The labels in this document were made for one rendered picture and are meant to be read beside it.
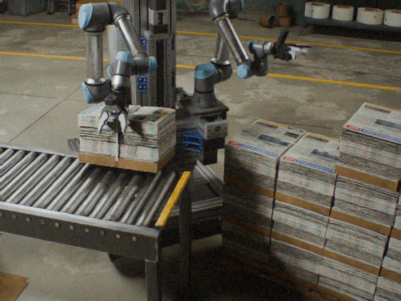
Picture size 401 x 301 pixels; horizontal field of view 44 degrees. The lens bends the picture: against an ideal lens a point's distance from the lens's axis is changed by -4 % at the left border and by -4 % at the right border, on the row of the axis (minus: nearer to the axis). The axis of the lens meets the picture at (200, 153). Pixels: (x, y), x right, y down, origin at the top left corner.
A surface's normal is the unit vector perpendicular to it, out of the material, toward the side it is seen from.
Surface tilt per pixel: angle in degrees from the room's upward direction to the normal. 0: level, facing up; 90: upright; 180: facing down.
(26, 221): 90
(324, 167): 1
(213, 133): 90
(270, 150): 1
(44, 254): 0
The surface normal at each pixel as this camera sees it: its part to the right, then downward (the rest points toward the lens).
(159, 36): 0.40, 0.43
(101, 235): -0.23, 0.44
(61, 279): 0.02, -0.89
